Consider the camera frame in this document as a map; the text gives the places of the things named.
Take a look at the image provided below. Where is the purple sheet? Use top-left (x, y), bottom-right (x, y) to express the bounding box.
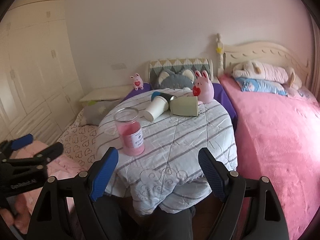
top-left (122, 82), bottom-right (238, 130)

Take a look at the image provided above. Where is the sage green cup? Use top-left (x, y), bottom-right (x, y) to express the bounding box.
top-left (170, 96), bottom-right (199, 116)

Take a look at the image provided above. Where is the black steel thermos bottle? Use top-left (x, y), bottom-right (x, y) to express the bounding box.
top-left (151, 91), bottom-right (176, 103)

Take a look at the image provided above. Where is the grey cat cushion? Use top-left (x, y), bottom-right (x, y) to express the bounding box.
top-left (154, 69), bottom-right (195, 89)

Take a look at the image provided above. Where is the blue cartoon pillow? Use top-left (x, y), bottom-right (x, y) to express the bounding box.
top-left (235, 77), bottom-right (288, 96)

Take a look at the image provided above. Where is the glass jar with pink contents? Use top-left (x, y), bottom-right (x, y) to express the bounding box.
top-left (114, 107), bottom-right (145, 156)

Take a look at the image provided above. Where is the cream bedside table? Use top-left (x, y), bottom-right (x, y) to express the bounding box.
top-left (80, 85), bottom-right (132, 102)

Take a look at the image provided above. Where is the small pink bunny toy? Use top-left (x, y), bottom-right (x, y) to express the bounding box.
top-left (130, 73), bottom-right (144, 90)

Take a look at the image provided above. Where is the pink folded quilt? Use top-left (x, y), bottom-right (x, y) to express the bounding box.
top-left (13, 141), bottom-right (84, 222)

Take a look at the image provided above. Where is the diamond pattern headboard cushion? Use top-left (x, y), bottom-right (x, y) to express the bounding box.
top-left (148, 58), bottom-right (214, 88)

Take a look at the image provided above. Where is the large pink bunny toy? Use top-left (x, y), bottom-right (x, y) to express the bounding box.
top-left (192, 70), bottom-right (214, 105)

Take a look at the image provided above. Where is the grey flower pillow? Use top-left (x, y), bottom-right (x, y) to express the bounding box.
top-left (80, 99), bottom-right (122, 126)

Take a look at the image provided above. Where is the pink white plush dog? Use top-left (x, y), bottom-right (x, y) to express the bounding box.
top-left (232, 60), bottom-right (302, 90)

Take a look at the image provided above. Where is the pink fleece blanket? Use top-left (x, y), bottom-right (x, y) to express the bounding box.
top-left (220, 75), bottom-right (319, 239)

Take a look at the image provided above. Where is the striped light blue quilt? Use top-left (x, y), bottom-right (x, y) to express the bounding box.
top-left (95, 101), bottom-right (238, 215)

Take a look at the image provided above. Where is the person's left hand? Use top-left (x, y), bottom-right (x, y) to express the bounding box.
top-left (1, 209), bottom-right (29, 235)

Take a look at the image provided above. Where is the cream wardrobe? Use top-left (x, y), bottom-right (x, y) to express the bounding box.
top-left (1, 0), bottom-right (84, 144)

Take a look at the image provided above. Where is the white paper cup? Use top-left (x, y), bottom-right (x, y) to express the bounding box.
top-left (144, 96), bottom-right (169, 121)

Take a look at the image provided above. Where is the cream wooden headboard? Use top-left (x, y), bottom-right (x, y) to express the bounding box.
top-left (216, 33), bottom-right (311, 87)

